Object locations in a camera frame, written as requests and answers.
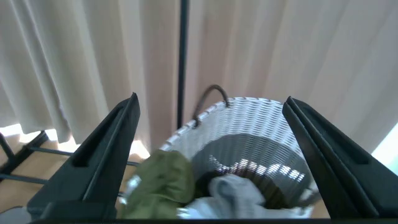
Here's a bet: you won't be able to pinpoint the black clothes rack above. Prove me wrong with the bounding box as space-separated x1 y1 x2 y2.
0 0 190 187

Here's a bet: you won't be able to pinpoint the pale grey shorts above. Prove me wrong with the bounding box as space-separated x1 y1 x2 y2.
177 173 312 220

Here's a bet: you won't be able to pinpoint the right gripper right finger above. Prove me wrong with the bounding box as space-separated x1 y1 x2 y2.
282 96 398 220

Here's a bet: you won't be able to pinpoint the green garment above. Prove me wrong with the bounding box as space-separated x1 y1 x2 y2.
121 149 196 220

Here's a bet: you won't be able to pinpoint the white laundry basket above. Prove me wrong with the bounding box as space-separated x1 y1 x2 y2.
119 84 322 219

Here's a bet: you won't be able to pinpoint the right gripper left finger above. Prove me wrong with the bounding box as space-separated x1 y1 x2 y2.
26 92 141 220

